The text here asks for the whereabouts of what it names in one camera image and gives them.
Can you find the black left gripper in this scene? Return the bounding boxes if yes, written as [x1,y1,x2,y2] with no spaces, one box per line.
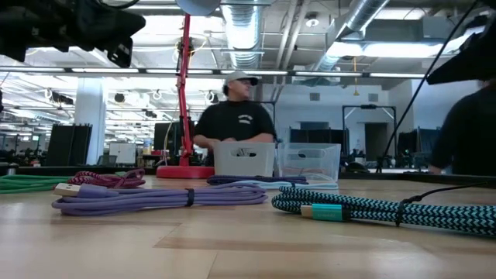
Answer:
[26,0,147,53]

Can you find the magenta braided USB cable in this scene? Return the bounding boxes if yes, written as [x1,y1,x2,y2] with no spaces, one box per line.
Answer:
[66,167,147,190]

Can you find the teal braided USB cable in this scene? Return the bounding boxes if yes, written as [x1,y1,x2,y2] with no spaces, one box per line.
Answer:
[270,184,496,238]

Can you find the purple USB cable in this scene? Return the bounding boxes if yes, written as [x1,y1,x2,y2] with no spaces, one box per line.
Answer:
[51,181,270,217]

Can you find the green USB cable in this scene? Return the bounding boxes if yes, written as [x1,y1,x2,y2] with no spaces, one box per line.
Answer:
[0,174,73,195]

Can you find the navy blue USB cable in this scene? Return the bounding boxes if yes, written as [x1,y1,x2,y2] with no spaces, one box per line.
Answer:
[206,174,310,186]

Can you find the person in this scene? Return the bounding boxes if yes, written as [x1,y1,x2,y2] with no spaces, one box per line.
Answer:
[428,77,496,177]
[192,71,278,168]

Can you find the white building column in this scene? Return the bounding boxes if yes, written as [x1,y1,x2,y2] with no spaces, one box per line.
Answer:
[74,77,108,166]

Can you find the black monitor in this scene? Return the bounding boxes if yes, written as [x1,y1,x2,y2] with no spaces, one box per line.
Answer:
[153,122,184,157]

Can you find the black cabinet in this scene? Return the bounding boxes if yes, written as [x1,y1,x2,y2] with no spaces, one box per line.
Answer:
[45,123,94,167]

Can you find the white box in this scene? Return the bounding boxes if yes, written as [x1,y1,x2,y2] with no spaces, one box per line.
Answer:
[108,142,137,165]

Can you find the red desk lamp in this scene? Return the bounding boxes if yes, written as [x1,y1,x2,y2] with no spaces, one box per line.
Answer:
[156,0,222,180]

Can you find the clear plastic bin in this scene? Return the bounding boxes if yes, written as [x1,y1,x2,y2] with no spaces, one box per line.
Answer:
[277,142,343,183]

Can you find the opaque grey plastic bin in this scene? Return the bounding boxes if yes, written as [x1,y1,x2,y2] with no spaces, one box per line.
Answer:
[213,141,277,178]

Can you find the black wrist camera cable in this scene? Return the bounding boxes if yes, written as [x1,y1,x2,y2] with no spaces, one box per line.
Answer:
[98,0,137,11]

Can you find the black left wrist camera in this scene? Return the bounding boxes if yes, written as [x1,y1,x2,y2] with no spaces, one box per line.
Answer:
[106,36,134,70]

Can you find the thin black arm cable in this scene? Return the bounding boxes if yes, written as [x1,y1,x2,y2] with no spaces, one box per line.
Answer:
[376,0,480,174]

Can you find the black metal stand frame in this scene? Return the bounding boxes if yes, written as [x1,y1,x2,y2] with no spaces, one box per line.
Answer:
[342,103,398,172]

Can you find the silver ventilation duct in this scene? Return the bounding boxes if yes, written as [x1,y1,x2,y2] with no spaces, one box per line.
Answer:
[220,0,266,71]
[312,0,391,73]

